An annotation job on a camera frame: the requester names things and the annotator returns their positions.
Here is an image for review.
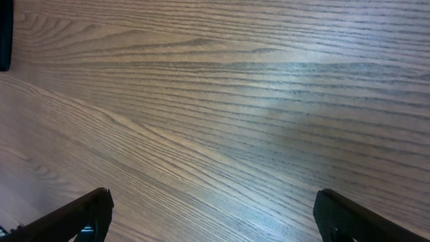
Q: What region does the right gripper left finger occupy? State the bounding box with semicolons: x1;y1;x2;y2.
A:
1;188;114;242

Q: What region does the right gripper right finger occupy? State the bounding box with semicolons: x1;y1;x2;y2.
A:
313;189;429;242

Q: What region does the black t-shirt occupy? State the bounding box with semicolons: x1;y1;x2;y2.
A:
0;0;13;72

